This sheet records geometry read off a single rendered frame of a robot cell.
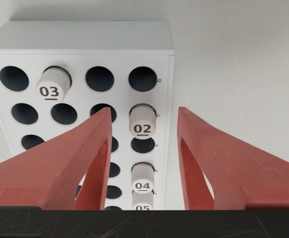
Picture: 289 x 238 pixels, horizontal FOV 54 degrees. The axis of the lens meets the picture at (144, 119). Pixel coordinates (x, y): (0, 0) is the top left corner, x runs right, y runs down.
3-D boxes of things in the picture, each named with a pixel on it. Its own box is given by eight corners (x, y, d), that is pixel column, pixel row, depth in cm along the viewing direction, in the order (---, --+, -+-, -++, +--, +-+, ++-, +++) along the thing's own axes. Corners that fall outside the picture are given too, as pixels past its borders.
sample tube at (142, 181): (152, 139, 19) (154, 194, 15) (134, 139, 19) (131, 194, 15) (153, 124, 18) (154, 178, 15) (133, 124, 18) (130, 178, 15)
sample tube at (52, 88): (85, 60, 16) (67, 106, 12) (63, 59, 16) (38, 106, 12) (82, 38, 15) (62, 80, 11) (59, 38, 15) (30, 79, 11)
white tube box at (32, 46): (160, 182, 22) (163, 226, 19) (52, 182, 22) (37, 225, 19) (169, 21, 15) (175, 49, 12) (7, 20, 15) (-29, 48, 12)
